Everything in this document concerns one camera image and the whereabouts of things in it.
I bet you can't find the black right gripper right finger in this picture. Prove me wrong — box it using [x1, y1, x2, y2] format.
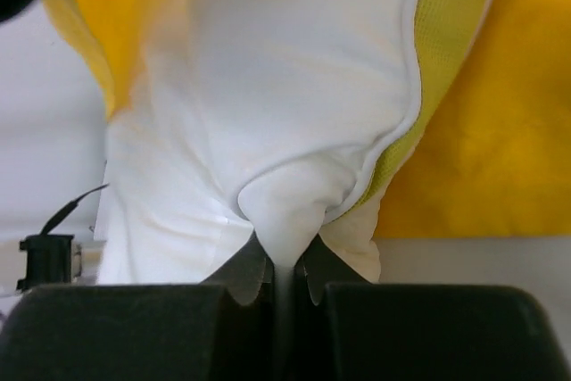
[294, 238, 570, 381]

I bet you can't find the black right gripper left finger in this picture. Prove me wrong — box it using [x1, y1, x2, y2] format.
[1, 239, 272, 380]

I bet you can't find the white pillow with yellow edge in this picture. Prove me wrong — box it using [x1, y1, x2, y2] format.
[42, 0, 509, 286]

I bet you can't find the yellow pillowcase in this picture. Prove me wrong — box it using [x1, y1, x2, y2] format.
[43, 0, 570, 238]

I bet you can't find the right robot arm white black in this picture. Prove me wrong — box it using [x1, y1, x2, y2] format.
[1, 236, 570, 380]

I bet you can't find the black thin base cable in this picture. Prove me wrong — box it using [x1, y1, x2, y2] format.
[39, 182, 111, 236]

